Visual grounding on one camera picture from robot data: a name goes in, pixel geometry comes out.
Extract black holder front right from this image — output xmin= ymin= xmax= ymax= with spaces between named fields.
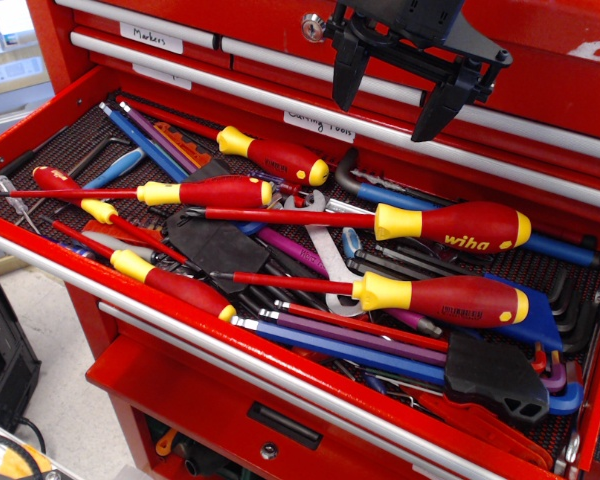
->
xmin=444 ymin=333 xmax=549 ymax=426

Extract red yellow screwdriver back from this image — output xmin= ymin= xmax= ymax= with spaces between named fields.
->
xmin=116 ymin=95 xmax=330 ymax=186

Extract silver chest lock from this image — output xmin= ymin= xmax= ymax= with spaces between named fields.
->
xmin=301 ymin=13 xmax=326 ymax=43

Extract white cutting tools label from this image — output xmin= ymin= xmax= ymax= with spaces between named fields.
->
xmin=283 ymin=111 xmax=356 ymax=144

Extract large red wiha screwdriver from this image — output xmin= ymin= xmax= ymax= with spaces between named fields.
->
xmin=186 ymin=202 xmax=532 ymax=253

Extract blue sleeved large hex key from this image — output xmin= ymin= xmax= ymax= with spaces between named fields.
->
xmin=334 ymin=148 xmax=600 ymax=271

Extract open red drawer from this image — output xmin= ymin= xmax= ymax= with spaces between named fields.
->
xmin=0 ymin=53 xmax=600 ymax=479

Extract silver open-end wrench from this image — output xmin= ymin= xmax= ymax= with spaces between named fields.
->
xmin=284 ymin=190 xmax=363 ymax=317

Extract red yellow screwdriver front right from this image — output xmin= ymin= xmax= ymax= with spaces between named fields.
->
xmin=211 ymin=271 xmax=530 ymax=328

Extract black hex key holder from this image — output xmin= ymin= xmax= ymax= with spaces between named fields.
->
xmin=166 ymin=209 xmax=269 ymax=274

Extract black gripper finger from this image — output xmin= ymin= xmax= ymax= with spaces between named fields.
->
xmin=411 ymin=83 xmax=468 ymax=142
xmin=332 ymin=32 xmax=370 ymax=111

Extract blue hex key holder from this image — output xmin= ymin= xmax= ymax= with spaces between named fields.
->
xmin=484 ymin=273 xmax=563 ymax=352

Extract red yellow screwdriver middle left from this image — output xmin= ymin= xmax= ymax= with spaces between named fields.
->
xmin=0 ymin=175 xmax=273 ymax=208

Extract small red yellow screwdriver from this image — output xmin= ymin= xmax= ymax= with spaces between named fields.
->
xmin=32 ymin=166 xmax=203 ymax=276

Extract white markers label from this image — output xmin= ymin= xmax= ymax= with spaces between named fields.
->
xmin=119 ymin=22 xmax=184 ymax=54

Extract long red hex key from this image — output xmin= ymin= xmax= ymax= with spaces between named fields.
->
xmin=273 ymin=298 xmax=549 ymax=376

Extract long blue hex key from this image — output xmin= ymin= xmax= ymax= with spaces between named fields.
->
xmin=231 ymin=316 xmax=584 ymax=424

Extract clear handle small screwdriver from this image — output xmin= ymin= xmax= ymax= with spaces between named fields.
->
xmin=0 ymin=175 xmax=41 ymax=235

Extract black box on floor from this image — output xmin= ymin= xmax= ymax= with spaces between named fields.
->
xmin=0 ymin=285 xmax=41 ymax=432

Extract blue handled tool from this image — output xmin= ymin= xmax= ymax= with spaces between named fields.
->
xmin=84 ymin=147 xmax=146 ymax=189

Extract red yellow screwdriver front left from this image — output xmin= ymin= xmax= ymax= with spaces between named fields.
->
xmin=42 ymin=216 xmax=237 ymax=321

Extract purple hex key back left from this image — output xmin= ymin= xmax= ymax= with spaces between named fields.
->
xmin=119 ymin=101 xmax=198 ymax=174

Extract long purple hex key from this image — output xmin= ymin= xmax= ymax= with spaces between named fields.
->
xmin=257 ymin=307 xmax=568 ymax=394

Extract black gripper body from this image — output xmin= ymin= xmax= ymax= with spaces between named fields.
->
xmin=324 ymin=1 xmax=512 ymax=98

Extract red tool chest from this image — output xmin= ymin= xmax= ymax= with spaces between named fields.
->
xmin=0 ymin=1 xmax=600 ymax=479

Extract blue hex key back left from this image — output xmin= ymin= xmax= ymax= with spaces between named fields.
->
xmin=99 ymin=102 xmax=186 ymax=183

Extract red plastic holder front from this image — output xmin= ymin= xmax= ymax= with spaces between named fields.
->
xmin=411 ymin=391 xmax=554 ymax=471

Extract purple hex key middle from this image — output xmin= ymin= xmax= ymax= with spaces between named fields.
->
xmin=256 ymin=227 xmax=442 ymax=338

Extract orange hex key holder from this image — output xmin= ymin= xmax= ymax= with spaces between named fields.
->
xmin=154 ymin=122 xmax=212 ymax=168

